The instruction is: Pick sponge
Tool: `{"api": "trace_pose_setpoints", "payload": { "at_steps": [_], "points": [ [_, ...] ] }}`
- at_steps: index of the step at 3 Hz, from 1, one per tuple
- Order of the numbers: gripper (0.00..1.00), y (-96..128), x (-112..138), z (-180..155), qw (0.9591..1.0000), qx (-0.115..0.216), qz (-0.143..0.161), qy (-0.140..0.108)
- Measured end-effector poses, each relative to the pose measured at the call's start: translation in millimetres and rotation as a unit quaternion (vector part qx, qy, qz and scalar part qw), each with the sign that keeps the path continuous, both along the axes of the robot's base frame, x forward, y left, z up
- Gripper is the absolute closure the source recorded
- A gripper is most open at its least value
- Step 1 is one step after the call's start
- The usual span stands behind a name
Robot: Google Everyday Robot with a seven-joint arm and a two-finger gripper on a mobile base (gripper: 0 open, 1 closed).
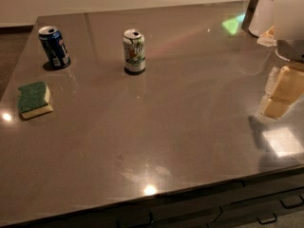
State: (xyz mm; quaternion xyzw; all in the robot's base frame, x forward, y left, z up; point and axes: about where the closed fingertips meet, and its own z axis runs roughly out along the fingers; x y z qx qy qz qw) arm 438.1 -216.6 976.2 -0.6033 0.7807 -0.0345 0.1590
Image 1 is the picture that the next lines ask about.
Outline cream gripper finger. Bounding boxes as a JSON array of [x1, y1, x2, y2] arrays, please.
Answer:
[[260, 63, 304, 119]]

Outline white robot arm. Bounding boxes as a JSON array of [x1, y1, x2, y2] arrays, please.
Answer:
[[257, 0, 304, 119]]

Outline green and yellow sponge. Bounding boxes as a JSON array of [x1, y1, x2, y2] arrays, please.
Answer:
[[17, 81, 53, 120]]

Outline white cylindrical container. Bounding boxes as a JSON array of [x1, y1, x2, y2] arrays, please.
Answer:
[[248, 0, 274, 37]]

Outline dark cabinet drawers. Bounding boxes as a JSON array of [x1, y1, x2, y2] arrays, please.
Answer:
[[1, 165, 304, 228]]

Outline white green 7UP can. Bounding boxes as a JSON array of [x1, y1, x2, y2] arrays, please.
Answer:
[[123, 28, 145, 73]]

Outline blue Pepsi can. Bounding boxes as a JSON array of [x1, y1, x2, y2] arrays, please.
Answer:
[[38, 26, 71, 69]]

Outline black drawer handle right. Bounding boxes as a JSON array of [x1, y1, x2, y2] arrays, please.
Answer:
[[279, 195, 304, 209]]

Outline black drawer handle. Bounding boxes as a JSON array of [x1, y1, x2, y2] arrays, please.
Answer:
[[256, 213, 277, 225], [279, 195, 304, 209]]

